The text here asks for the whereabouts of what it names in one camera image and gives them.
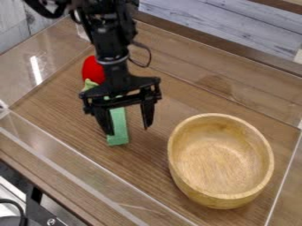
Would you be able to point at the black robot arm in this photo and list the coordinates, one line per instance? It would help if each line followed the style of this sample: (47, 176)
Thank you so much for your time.
(111, 31)

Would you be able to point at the brown wooden bowl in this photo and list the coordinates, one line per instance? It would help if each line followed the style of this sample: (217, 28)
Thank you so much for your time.
(221, 160)

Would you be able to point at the clear acrylic tray wall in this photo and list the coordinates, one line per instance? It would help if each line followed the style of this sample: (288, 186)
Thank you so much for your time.
(95, 194)

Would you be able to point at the red plush strawberry toy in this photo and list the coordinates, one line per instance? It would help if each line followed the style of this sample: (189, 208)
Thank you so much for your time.
(93, 73)

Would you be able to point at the green rectangular block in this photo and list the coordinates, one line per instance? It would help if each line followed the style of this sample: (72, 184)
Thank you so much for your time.
(121, 137)

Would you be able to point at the clear acrylic corner bracket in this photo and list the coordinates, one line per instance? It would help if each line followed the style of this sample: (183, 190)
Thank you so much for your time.
(81, 32)

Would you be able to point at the black table clamp bracket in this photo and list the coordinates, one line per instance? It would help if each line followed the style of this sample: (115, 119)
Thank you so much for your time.
(38, 215)

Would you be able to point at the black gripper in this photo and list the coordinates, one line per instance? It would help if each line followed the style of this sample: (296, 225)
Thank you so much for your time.
(123, 89)

